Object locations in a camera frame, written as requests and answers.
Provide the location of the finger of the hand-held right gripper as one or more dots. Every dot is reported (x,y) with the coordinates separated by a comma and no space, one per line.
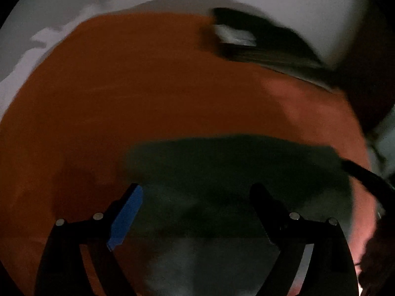
(367,177)

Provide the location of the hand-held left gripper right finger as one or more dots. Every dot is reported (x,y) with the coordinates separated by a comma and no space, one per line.
(271,219)

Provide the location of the black folded clothes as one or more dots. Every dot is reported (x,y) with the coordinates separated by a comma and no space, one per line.
(271,34)

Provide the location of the dark brown wooden door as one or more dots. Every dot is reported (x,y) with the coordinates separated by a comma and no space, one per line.
(370,98)

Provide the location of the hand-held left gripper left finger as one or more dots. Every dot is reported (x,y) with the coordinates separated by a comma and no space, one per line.
(129,212)

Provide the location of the dark green sweater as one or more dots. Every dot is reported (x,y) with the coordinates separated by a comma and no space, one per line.
(231,166)

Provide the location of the orange blanket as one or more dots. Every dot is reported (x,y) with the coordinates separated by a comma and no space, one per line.
(123,83)

